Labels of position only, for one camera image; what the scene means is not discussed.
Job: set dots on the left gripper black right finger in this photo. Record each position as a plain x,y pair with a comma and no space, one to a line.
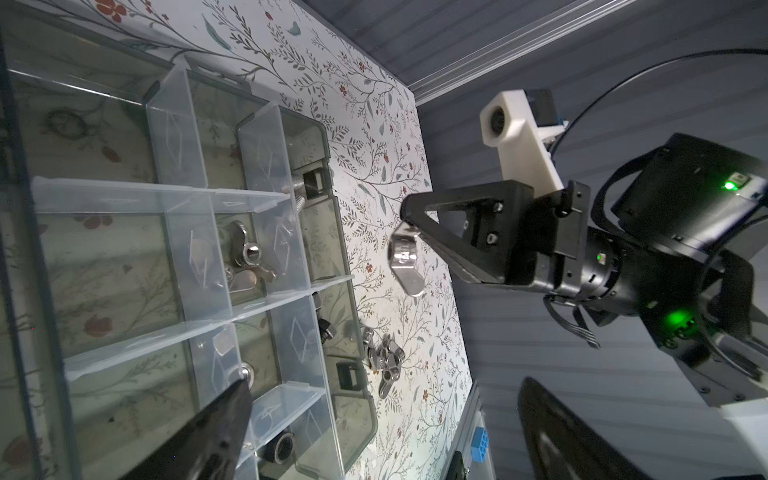
561,445

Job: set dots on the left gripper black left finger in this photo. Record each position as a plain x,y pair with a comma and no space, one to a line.
208,446

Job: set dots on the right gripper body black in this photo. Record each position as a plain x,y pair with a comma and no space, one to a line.
564,256

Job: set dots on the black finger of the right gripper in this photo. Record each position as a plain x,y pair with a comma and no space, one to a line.
489,249

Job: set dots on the silver wing nut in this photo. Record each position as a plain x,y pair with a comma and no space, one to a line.
402,256

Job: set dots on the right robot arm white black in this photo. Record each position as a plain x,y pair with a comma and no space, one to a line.
674,251

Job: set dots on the black hex nuts in organizer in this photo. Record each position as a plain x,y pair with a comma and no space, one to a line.
280,449

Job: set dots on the pile of screws and nuts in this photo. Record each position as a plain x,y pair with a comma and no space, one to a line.
385,357

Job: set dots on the silver wing nuts in organizer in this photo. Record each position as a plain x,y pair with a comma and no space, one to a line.
246,266

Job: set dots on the blue lego brick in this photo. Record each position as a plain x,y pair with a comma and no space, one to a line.
479,445

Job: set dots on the floral patterned table mat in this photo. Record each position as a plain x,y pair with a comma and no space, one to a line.
377,158

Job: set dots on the silver bolts in organizer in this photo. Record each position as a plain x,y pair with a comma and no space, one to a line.
298,186

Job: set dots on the clear green compartment organizer box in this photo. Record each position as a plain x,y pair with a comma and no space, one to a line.
120,173

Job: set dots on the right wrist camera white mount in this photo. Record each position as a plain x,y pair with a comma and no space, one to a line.
508,124

